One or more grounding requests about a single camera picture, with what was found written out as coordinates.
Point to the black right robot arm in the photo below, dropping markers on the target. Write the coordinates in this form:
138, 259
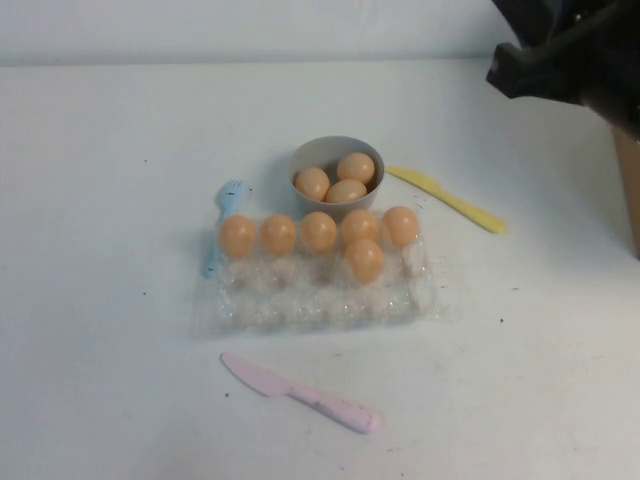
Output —
575, 50

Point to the blue plastic fork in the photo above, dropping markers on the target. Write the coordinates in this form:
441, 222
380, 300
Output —
228, 197

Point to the brown cardboard box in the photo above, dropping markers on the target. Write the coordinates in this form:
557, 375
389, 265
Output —
630, 200

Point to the orange plastic egg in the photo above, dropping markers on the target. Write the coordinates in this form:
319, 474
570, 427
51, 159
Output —
356, 167
364, 260
400, 225
278, 234
347, 192
237, 236
311, 183
360, 224
319, 232

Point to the yellow plastic knife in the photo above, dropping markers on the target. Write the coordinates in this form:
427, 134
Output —
450, 197

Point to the clear plastic egg tray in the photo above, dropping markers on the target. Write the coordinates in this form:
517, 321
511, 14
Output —
300, 310

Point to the pink plastic knife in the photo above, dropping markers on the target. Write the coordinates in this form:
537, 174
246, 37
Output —
320, 397

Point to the grey round bowl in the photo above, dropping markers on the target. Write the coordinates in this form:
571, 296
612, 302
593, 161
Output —
325, 150

